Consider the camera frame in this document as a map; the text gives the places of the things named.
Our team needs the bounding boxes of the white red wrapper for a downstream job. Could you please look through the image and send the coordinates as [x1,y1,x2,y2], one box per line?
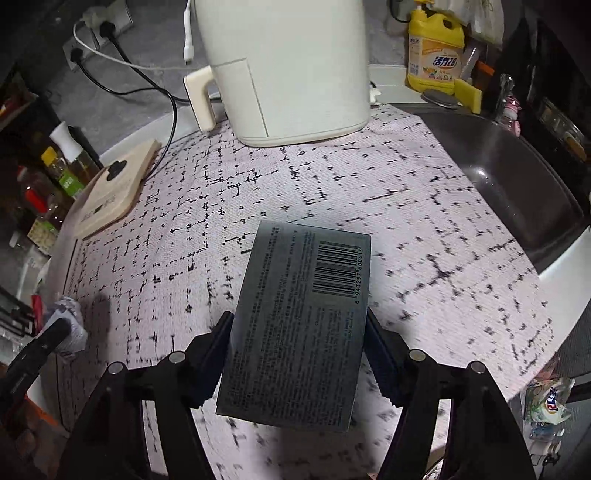
[34,296,88,361]

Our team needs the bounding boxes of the grey barcode cardboard box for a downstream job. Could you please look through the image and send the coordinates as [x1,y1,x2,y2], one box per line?
[217,221,372,432]

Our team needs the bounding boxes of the cream kitchen scale board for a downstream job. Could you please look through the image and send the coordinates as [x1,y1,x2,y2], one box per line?
[74,139,161,239]

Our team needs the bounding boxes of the steel kitchen sink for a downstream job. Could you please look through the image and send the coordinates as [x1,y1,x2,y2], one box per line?
[398,103,588,273]

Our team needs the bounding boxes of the red-capped sauce bottle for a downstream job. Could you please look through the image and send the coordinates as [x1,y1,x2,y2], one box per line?
[16,166,69,231]

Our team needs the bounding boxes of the yellow-capped green-label bottle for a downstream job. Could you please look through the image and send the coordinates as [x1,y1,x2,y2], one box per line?
[41,147,84,199]

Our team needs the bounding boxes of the white-capped oil bottle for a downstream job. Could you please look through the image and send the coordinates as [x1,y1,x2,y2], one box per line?
[50,121,99,185]

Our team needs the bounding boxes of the sink drain plug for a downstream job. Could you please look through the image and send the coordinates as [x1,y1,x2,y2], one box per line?
[421,89,459,110]

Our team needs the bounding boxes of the yellow sponge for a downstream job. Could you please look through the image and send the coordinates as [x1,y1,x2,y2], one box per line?
[454,78,483,115]

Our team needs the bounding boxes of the small pink bottle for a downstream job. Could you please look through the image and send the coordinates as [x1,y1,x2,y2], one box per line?
[497,74,521,137]

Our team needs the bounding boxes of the cream air fryer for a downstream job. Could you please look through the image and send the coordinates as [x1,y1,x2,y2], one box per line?
[184,0,370,147]

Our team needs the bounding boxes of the yellow dish soap bottle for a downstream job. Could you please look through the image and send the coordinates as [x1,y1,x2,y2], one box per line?
[407,1,465,96]

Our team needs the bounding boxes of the black power cable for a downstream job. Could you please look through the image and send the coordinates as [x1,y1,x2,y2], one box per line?
[68,20,192,181]

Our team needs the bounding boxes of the white wall power socket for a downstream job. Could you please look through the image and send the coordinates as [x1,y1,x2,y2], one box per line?
[62,0,133,71]

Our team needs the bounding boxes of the white power cable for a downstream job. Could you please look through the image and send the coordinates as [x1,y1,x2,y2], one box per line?
[72,0,205,73]

